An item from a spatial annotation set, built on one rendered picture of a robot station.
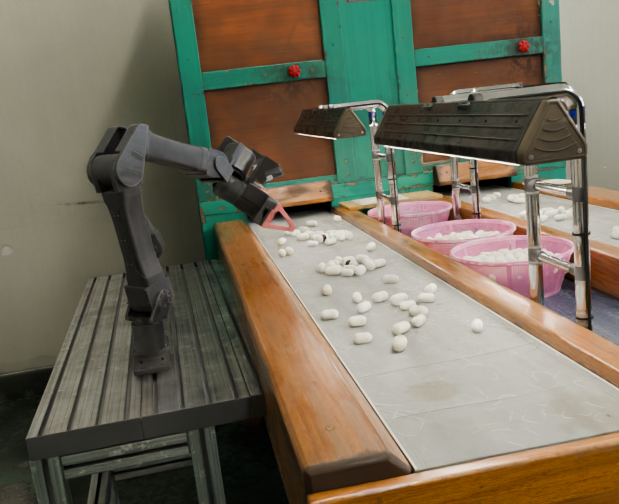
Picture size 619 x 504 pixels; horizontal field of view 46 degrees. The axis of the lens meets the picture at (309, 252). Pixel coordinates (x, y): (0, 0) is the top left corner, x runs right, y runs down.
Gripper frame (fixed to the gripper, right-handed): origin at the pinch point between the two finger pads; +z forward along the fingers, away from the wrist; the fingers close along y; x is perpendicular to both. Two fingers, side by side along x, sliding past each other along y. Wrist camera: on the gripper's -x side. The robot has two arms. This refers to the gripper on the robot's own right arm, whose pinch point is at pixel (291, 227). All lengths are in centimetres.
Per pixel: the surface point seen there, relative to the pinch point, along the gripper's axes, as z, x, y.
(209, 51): -37, -31, 88
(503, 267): 36.6, -17.7, -25.7
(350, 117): -0.6, -29.4, 8.9
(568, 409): 22, -3, -87
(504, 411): 17, 1, -85
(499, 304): 27, -10, -50
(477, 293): 27, -10, -41
